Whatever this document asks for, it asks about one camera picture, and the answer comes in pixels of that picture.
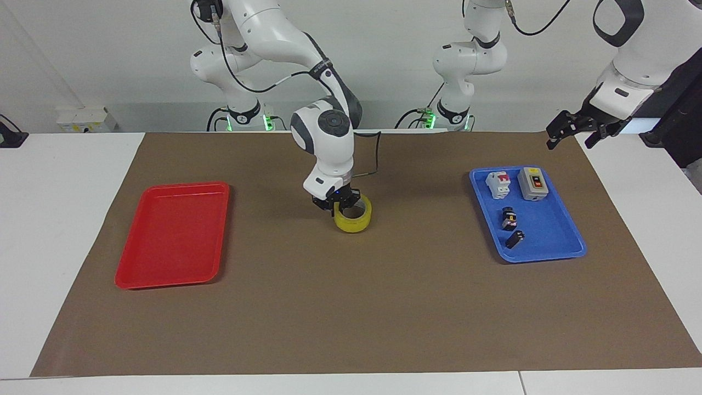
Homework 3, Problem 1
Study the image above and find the yellow tape roll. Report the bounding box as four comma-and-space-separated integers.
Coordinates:
334, 194, 373, 234

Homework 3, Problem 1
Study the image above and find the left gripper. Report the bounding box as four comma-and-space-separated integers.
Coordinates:
546, 99, 631, 150

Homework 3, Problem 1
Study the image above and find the blue plastic tray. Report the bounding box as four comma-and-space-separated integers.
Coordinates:
469, 166, 587, 264

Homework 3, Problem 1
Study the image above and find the black cable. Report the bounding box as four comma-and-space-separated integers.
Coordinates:
507, 0, 571, 37
394, 82, 446, 130
351, 130, 383, 178
190, 0, 330, 94
206, 106, 231, 133

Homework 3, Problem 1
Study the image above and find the white wall socket box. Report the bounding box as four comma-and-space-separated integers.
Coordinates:
56, 106, 119, 133

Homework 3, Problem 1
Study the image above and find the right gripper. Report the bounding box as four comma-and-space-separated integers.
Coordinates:
311, 185, 363, 218

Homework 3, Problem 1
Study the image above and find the red plastic tray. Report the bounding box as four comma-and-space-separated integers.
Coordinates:
114, 181, 230, 290

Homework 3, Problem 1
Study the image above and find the black stand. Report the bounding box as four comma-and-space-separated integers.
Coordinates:
0, 114, 29, 149

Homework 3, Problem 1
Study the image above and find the white circuit breaker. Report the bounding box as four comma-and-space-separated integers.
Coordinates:
485, 170, 512, 201

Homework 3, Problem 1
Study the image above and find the grey switch box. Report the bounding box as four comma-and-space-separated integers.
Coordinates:
518, 166, 550, 202

